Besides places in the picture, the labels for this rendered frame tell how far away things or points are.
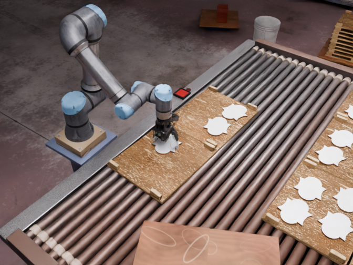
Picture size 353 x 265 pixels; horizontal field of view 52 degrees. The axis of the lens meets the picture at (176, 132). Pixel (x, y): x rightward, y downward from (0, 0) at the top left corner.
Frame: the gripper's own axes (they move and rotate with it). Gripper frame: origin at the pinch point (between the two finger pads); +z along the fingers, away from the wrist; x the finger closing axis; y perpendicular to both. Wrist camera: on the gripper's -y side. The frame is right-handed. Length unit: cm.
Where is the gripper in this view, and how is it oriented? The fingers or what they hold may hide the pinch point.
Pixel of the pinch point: (166, 143)
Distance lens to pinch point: 182.9
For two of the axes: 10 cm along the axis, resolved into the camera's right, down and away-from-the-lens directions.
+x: 8.9, 3.1, -3.4
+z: 0.0, 7.4, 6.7
